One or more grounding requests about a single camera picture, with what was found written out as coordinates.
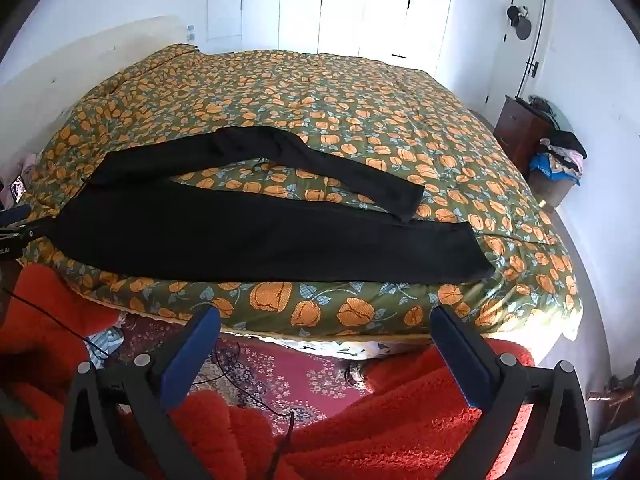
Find black pants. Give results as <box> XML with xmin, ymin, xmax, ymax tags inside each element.
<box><xmin>47</xmin><ymin>126</ymin><xmax>495</xmax><ymax>285</ymax></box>

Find white headboard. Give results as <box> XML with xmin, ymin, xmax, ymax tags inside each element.
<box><xmin>1</xmin><ymin>15</ymin><xmax>188</xmax><ymax>164</ymax></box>

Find red patterned rug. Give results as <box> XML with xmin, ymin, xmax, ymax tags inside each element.
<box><xmin>117</xmin><ymin>311</ymin><xmax>374</xmax><ymax>436</ymax></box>

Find red fuzzy coat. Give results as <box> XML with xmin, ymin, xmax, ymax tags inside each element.
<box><xmin>0</xmin><ymin>263</ymin><xmax>539</xmax><ymax>480</ymax></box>

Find brown laundry basket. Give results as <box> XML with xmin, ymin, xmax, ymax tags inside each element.
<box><xmin>527</xmin><ymin>170</ymin><xmax>575</xmax><ymax>209</ymax></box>

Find pile of clothes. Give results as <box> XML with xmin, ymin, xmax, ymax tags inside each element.
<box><xmin>528</xmin><ymin>130</ymin><xmax>588</xmax><ymax>184</ymax></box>

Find brown wooden nightstand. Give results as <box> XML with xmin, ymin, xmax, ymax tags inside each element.
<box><xmin>494</xmin><ymin>96</ymin><xmax>553</xmax><ymax>177</ymax></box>

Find orange floral green bedspread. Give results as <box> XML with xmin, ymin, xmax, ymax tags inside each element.
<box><xmin>22</xmin><ymin>44</ymin><xmax>584</xmax><ymax>356</ymax></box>

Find black hat on door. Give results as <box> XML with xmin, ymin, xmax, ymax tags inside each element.
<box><xmin>506</xmin><ymin>4</ymin><xmax>533</xmax><ymax>41</ymax></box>

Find white wardrobe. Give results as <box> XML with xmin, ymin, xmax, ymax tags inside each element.
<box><xmin>206</xmin><ymin>0</ymin><xmax>451</xmax><ymax>73</ymax></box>

